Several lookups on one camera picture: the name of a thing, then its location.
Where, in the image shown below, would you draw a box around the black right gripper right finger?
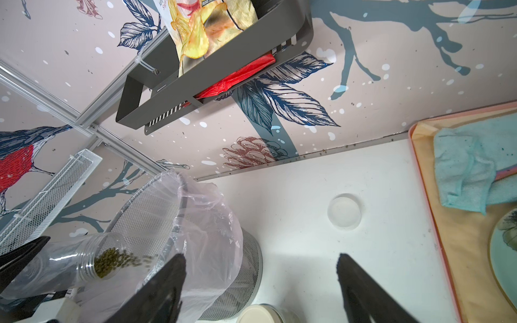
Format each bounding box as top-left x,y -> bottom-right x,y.
337,254 -> 417,323

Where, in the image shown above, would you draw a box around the black wall basket shelf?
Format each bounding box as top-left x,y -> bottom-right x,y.
115,1 -> 314,135

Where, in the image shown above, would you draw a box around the pink tray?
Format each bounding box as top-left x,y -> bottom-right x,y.
409,102 -> 516,322

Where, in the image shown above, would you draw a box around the Chuba cassava chips bag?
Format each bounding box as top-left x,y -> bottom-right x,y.
154,0 -> 259,76

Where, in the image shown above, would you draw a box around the jar with beige lid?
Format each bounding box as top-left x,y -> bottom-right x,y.
236,304 -> 301,323

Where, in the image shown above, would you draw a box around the clear plastic mung bean jar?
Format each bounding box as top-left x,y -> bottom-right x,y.
1,232 -> 129,300

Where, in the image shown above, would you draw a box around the teal cloth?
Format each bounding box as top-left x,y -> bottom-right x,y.
434,113 -> 516,215

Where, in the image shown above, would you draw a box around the clear plastic jar lid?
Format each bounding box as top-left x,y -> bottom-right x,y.
327,193 -> 362,231

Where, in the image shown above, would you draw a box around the light green floral plate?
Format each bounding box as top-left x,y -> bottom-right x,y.
488,209 -> 516,311

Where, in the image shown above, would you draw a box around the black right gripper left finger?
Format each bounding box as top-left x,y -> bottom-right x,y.
107,254 -> 187,323

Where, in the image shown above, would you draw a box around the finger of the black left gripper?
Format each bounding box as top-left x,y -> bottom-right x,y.
1,236 -> 51,292

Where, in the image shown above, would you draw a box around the metal mesh trash bin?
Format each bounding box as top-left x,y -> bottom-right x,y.
100,171 -> 263,322

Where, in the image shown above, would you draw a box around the green mung beans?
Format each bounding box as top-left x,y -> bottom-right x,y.
94,248 -> 154,278

